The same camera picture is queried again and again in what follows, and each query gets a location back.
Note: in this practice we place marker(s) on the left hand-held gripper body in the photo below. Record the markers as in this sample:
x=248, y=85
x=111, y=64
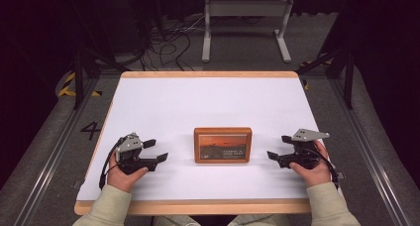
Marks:
x=130, y=161

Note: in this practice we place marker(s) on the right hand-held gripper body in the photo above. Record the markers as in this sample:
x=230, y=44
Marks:
x=302, y=153

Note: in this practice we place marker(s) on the wooden photo frame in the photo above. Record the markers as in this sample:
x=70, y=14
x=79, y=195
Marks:
x=223, y=146

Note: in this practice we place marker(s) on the person's left hand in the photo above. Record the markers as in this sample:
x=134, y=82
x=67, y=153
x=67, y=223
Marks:
x=120, y=179

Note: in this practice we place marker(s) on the person's right hand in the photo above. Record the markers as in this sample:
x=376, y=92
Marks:
x=315, y=176

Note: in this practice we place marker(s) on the yellow black floor tape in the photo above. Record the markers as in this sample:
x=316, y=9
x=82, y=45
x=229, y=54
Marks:
x=307, y=84
x=67, y=87

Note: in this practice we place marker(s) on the black tripod stand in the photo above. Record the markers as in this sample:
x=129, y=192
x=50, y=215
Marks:
x=348, y=84
x=78, y=77

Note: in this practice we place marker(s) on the white metal stand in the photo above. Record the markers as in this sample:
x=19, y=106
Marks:
x=246, y=8

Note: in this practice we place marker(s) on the metal floor rail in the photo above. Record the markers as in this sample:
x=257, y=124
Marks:
x=369, y=160
x=56, y=153

